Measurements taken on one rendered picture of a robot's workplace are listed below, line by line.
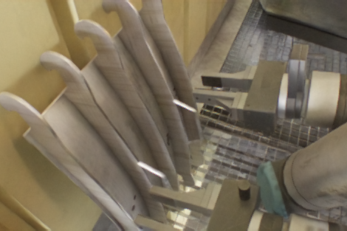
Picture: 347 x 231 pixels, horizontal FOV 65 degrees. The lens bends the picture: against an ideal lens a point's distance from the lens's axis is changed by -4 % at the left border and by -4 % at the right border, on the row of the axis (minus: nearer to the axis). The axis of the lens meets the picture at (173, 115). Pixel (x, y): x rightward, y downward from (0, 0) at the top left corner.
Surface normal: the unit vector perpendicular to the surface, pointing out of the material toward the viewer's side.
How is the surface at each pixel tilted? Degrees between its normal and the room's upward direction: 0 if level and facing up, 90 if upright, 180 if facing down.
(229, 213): 13
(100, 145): 68
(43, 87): 90
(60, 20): 90
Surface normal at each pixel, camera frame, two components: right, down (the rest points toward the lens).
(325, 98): -0.44, 0.04
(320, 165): -0.99, 0.09
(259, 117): -0.40, 0.72
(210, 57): -0.03, -0.64
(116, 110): 0.83, 0.01
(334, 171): -0.93, 0.33
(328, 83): -0.29, -0.53
